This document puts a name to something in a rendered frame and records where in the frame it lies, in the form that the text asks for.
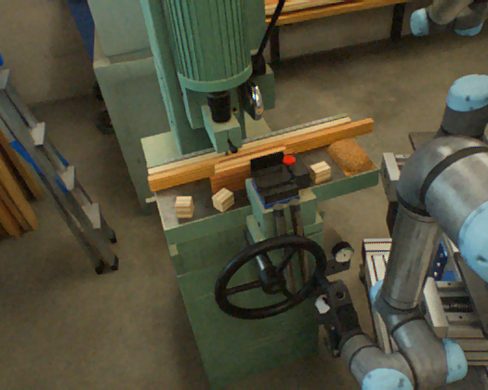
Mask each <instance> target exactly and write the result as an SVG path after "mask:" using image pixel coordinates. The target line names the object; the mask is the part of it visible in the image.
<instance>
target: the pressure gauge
mask: <svg viewBox="0 0 488 390"><path fill-rule="evenodd" d="M342 252H343V253H342ZM331 254H332V256H333V257H334V258H335V260H336V261H337V262H338V263H344V262H346V261H348V260H350V259H351V258H352V256H353V255H354V250H353V249H352V246H351V245H350V243H349V242H347V241H342V242H339V243H338V244H337V245H336V246H334V247H333V248H332V250H331ZM344 254H345V255H346V256H345V255H344Z"/></svg>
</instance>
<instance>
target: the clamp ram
mask: <svg viewBox="0 0 488 390"><path fill-rule="evenodd" d="M281 164H284V152H283V151H279V152H273V153H270V154H267V155H263V156H260V157H256V158H255V159H251V160H250V173H251V178H252V173H254V172H256V171H259V170H263V169H265V168H269V167H272V166H277V165H281Z"/></svg>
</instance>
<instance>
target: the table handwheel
mask: <svg viewBox="0 0 488 390"><path fill-rule="evenodd" d="M244 236H245V238H246V240H247V242H248V245H249V247H247V248H245V249H244V250H243V251H242V252H239V253H237V255H235V256H234V257H233V258H232V259H231V260H230V262H229V263H228V264H227V265H225V266H224V267H223V269H222V271H221V272H220V273H219V275H218V277H217V282H216V285H215V291H214V294H215V299H216V301H217V305H218V307H219V308H220V309H221V310H222V311H223V313H226V314H228V315H230V316H231V317H234V318H237V319H243V320H257V319H266V318H270V317H273V316H276V315H278V314H282V313H284V312H286V311H288V310H290V309H291V308H293V307H294V306H297V305H299V304H300V303H302V302H303V301H304V300H306V299H307V298H308V297H310V296H311V294H312V293H314V292H315V291H316V289H317V288H318V286H319V284H318V280H317V279H316V275H315V273H314V272H315V271H314V272H313V274H312V276H311V279H310V280H309V281H308V282H307V284H306V285H305V286H304V287H303V288H302V289H300V290H299V291H298V292H296V293H295V294H292V293H290V292H289V291H288V290H287V289H286V288H285V287H284V286H285V285H286V280H285V278H284V274H283V272H284V268H285V267H286V266H287V265H288V264H289V262H290V259H291V258H293V256H294V255H295V254H296V252H297V251H298V249H299V248H300V249H304V250H306V251H308V252H311V253H312V254H313V256H314V257H315V259H316V267H315V270H317V269H320V270H321V271H322V272H323V273H324V274H325V272H326V269H327V258H326V254H325V252H324V249H323V247H322V246H321V245H319V244H318V243H317V242H316V241H315V240H312V239H308V238H304V237H301V236H296V235H285V236H279V237H274V238H270V239H265V240H262V241H259V242H257V243H255V242H254V239H253V238H252V236H251V234H250V230H249V228H248V227H246V228H245V229H244ZM289 247H291V248H290V251H289V252H288V253H287V254H286V256H285V257H284V259H283V260H282V262H281V263H280V264H279V265H278V266H274V265H273V264H272V262H271V260H270V257H269V254H268V252H270V251H273V250H277V249H281V248H289ZM252 258H255V259H256V261H257V266H258V268H259V271H260V272H259V273H258V275H257V278H258V279H257V280H255V281H252V282H249V283H246V284H244V285H238V286H235V287H231V288H229V289H227V285H228V284H229V282H230V279H231V277H232V276H233V275H234V273H235V272H236V271H237V270H238V269H239V268H240V267H242V266H243V265H244V264H246V263H247V262H249V261H250V260H251V259H252ZM261 286H262V289H263V292H264V293H268V294H276V293H283V294H284V296H285V297H286V298H287V299H286V300H283V301H282V302H280V303H277V304H276V305H271V306H264V307H259V308H243V307H239V306H235V305H233V304H231V303H230V301H229V299H227V296H229V295H231V294H235V293H242V292H244V291H248V290H251V289H255V288H258V287H261Z"/></svg>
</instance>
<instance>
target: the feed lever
mask: <svg viewBox="0 0 488 390"><path fill-rule="evenodd" d="M286 1H289V0H279V3H278V4H277V7H276V8H275V11H274V12H273V14H272V17H271V21H270V24H269V26H268V28H267V30H266V32H265V33H264V38H263V41H262V42H261V44H260V47H259V49H258V51H257V54H255V55H251V56H250V57H251V64H252V72H251V75H250V78H255V77H258V76H262V75H264V74H265V73H266V63H265V59H264V56H263V53H264V48H265V47H266V45H267V43H268V41H269V40H270V36H271V33H272V31H273V29H274V26H275V25H276V23H277V21H278V18H279V16H280V14H281V11H282V10H283V8H284V4H285V2H286Z"/></svg>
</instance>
